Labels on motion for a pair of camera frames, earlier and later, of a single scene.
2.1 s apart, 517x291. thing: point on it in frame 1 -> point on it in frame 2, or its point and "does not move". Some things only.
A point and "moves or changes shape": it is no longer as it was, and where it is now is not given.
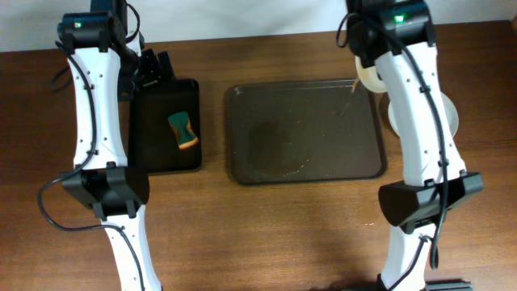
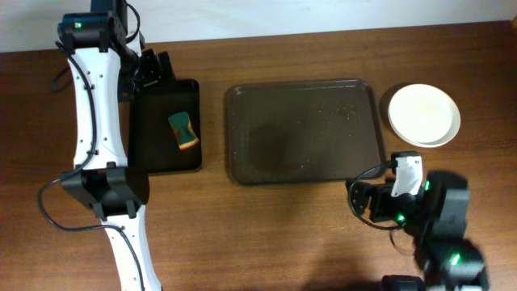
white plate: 369,77 moves or changes shape
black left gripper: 151,68 does not move
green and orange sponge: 184,135 does not move
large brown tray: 301,130 does not move
